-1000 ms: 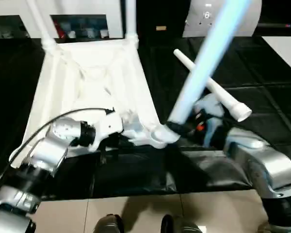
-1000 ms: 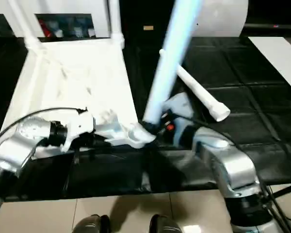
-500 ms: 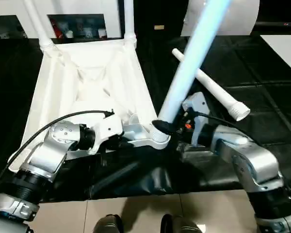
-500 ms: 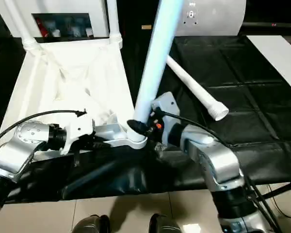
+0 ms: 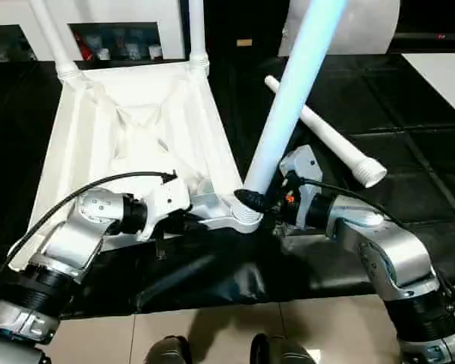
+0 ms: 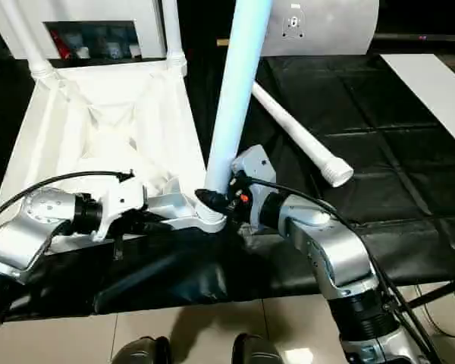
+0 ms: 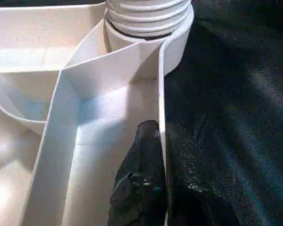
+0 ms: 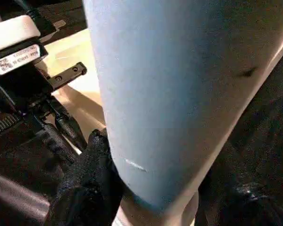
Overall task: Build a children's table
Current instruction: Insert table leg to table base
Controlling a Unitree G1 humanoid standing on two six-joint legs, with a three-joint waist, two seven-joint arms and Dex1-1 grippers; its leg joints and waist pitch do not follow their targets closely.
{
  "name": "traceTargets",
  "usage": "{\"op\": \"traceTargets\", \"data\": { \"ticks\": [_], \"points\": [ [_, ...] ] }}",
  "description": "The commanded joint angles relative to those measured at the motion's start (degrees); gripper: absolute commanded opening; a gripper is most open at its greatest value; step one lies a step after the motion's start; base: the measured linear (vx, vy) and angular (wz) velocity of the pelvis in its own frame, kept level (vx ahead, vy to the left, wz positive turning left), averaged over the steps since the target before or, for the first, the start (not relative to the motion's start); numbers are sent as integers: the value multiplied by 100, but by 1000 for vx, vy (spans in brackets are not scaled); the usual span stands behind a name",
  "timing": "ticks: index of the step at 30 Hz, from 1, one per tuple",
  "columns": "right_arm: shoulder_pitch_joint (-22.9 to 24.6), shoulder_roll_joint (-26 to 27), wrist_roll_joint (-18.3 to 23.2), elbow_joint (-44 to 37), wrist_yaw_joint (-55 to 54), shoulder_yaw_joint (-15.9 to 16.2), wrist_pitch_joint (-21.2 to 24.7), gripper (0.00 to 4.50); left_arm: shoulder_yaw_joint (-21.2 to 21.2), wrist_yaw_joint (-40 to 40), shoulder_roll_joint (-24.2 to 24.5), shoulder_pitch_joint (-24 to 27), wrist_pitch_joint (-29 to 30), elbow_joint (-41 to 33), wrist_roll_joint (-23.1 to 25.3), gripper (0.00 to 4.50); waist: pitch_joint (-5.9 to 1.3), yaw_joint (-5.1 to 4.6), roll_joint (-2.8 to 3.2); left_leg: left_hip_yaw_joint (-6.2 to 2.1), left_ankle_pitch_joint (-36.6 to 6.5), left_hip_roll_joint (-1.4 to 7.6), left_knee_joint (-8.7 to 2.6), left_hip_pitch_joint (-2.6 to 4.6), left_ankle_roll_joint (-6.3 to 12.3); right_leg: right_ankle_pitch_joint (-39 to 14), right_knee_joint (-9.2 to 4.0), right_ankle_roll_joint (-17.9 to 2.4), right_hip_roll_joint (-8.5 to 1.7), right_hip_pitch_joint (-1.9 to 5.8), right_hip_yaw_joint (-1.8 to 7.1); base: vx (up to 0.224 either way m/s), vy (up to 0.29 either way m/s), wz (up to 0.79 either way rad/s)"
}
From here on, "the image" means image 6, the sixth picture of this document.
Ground white plastic table leg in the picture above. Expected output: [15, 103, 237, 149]
[249, 80, 356, 189]
[0, 0, 59, 83]
[159, 0, 190, 77]
[202, 0, 275, 200]

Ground white plastic table top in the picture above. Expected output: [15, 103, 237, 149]
[0, 59, 230, 256]

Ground black left robot foot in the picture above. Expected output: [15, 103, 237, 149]
[108, 337, 173, 364]

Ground black robot foot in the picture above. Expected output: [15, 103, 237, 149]
[230, 333, 287, 364]
[108, 337, 173, 364]

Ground black right robot foot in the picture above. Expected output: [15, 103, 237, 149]
[230, 333, 287, 364]

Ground black box with yellow label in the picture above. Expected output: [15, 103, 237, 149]
[176, 0, 236, 65]

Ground white cabinet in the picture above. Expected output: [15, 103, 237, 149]
[0, 0, 169, 63]

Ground black metal table leg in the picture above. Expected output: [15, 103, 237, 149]
[400, 279, 455, 313]

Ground white flat board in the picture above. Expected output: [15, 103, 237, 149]
[380, 52, 455, 139]

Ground loose grey floor cables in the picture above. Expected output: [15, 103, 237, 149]
[416, 285, 455, 338]

